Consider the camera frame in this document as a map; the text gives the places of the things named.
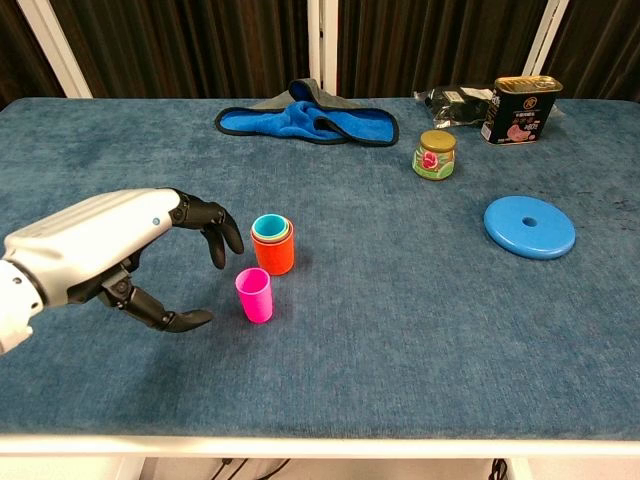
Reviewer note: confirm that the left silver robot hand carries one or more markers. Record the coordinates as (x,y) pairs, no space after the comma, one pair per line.
(90,240)

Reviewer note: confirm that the cyan plastic cup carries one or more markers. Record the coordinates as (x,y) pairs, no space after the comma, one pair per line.
(267,226)

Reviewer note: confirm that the yellow plastic cup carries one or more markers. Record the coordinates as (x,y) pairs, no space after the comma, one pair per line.
(285,231)

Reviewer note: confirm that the small pink plastic cup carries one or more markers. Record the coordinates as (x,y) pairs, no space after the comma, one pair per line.
(255,300)

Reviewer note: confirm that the large orange plastic cup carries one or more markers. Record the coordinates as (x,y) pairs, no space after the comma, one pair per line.
(274,257)

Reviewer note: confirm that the black pleated curtain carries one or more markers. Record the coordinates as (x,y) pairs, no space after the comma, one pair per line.
(430,45)
(190,45)
(20,55)
(605,45)

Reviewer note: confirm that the blue and grey cloth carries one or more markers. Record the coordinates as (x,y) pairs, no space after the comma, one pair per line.
(300,122)

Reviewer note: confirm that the blue fabric table cover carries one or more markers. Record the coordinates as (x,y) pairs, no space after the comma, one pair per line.
(400,340)

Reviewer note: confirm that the small jar with gold lid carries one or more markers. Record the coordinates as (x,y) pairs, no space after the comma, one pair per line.
(434,160)

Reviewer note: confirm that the black plastic-wrapped package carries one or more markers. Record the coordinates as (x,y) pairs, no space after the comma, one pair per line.
(452,107)

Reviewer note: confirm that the black luncheon meat can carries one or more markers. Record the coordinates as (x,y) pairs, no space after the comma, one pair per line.
(520,117)

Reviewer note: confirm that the blue disc with hole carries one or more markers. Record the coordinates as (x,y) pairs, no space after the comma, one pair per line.
(545,237)

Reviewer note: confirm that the white frame post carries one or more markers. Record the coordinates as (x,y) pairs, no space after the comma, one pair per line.
(547,30)
(322,40)
(55,45)

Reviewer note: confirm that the white table frame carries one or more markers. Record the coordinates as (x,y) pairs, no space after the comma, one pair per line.
(320,446)

